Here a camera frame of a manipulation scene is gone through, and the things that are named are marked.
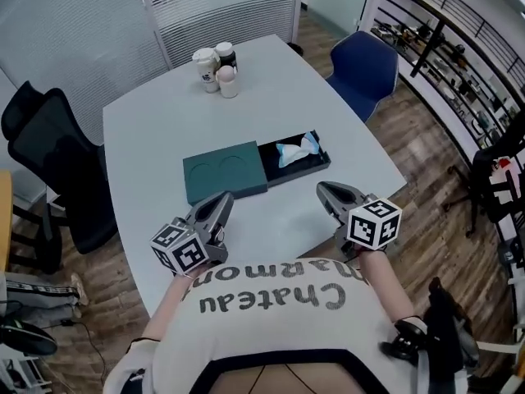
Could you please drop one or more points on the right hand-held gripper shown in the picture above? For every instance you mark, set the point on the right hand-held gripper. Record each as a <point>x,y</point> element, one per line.
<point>369,224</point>

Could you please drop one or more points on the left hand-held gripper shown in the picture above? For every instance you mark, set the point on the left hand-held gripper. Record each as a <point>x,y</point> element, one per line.
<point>211,213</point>

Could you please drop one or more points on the dark green sliding drawer box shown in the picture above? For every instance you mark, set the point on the dark green sliding drawer box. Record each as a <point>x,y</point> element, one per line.
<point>221,170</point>

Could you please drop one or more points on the light blue plastic packet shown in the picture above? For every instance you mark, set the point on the light blue plastic packet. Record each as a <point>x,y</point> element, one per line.
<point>293,152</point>

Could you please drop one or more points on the person's left forearm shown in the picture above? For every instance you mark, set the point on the person's left forearm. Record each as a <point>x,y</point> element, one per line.
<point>168,306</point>

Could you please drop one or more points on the person's right forearm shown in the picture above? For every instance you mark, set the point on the person's right forearm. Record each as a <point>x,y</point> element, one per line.
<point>387,285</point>

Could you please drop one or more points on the black waist-mounted device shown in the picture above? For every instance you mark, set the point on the black waist-mounted device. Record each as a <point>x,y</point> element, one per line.
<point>445,322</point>

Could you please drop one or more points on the white knit printed shirt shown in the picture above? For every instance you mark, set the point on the white knit printed shirt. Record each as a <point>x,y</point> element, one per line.
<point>266,326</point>

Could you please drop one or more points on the black high-back office chair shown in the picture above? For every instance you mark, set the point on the black high-back office chair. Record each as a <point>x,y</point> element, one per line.
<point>484,166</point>

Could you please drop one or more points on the small beige bottle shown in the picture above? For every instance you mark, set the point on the small beige bottle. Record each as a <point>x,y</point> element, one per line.
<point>227,84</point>

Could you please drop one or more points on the white pink bag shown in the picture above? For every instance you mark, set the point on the white pink bag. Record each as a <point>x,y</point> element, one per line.
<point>502,179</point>

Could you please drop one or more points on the blue shell chair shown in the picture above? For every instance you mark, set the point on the blue shell chair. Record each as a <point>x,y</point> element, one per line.
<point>361,72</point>

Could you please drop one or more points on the black jar with white lid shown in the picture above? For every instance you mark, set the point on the black jar with white lid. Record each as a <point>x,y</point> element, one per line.
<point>226,58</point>

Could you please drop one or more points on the white shelf with assorted items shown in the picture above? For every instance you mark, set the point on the white shelf with assorted items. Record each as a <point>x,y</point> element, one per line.
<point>451,80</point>

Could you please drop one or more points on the black mesh office chair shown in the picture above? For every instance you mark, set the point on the black mesh office chair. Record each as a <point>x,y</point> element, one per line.
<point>53,146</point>

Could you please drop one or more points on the black metal railing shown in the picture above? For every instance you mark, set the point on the black metal railing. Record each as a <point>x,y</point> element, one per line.
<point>427,47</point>

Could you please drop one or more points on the round wooden side table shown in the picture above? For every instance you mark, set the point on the round wooden side table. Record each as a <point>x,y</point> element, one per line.
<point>5,212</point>

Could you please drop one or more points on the black rounded seat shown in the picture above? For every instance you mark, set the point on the black rounded seat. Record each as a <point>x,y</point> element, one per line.
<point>24,339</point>

